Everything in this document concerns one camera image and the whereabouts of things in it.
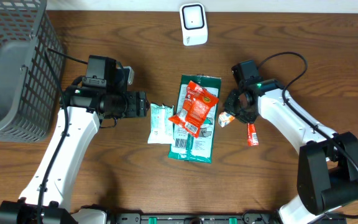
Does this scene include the orange box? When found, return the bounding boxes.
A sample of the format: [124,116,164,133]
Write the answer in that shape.
[218,111,235,128]

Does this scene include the red Nescafe packet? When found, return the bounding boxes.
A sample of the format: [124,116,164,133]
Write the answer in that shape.
[247,123,259,146]

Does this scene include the red Hacks candy bag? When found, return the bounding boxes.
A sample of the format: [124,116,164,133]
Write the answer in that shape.
[169,81,219,138]

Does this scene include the green 3M glove package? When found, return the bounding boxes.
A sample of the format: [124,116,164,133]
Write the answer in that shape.
[168,75,221,163]

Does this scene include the white green small packet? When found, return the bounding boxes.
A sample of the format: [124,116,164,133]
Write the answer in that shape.
[147,103,175,144]

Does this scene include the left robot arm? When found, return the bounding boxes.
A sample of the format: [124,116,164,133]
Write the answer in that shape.
[0,55,150,223]

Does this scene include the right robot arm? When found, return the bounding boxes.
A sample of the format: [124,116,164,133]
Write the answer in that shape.
[224,60,358,223]

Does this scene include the white barcode scanner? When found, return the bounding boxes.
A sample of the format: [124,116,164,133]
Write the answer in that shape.
[179,2,208,46]

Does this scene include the grey plastic mesh basket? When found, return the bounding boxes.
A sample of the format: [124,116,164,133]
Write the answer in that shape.
[0,1,65,142]

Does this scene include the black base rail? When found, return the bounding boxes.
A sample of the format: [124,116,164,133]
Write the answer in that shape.
[107,212,282,224]

